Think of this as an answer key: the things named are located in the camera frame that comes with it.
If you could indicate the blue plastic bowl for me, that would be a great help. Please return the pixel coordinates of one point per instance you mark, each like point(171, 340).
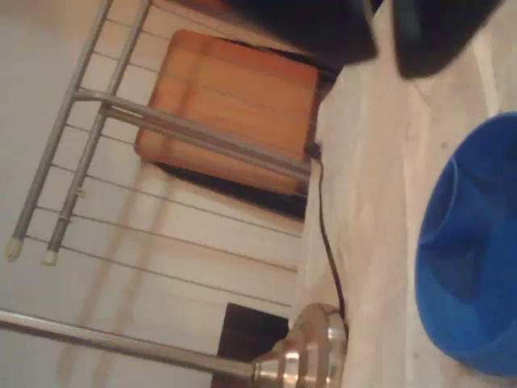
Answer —
point(472, 242)

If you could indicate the orange wooden stool seat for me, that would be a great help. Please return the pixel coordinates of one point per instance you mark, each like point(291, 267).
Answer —
point(230, 109)

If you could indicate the beige wrinkled table cloth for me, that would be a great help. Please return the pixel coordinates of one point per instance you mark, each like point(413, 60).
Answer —
point(383, 202)

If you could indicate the grey metal drying rack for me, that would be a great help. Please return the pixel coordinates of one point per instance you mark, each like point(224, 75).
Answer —
point(121, 161)

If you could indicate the chrome lamp base with pole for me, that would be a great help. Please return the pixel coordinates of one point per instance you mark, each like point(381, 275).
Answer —
point(311, 351)

